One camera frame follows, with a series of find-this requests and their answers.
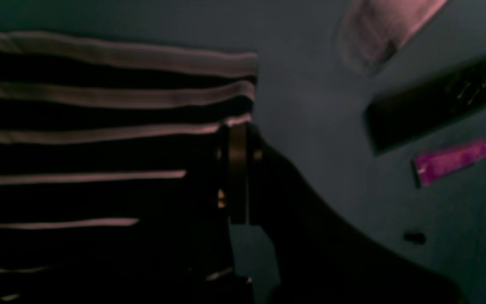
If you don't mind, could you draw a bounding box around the navy white striped t-shirt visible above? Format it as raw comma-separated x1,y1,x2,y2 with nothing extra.
0,31,259,304

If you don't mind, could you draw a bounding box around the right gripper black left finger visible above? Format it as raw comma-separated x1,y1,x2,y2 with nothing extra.
216,122,249,225

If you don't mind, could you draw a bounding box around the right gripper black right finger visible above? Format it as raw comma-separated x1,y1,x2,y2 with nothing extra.
247,125,466,304

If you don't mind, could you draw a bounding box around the pink tube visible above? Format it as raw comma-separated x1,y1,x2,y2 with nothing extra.
413,138,486,187

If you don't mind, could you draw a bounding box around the black remote control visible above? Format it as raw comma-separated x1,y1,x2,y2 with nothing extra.
364,54,486,155

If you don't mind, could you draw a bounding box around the small black screw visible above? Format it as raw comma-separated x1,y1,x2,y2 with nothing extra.
403,231,427,246

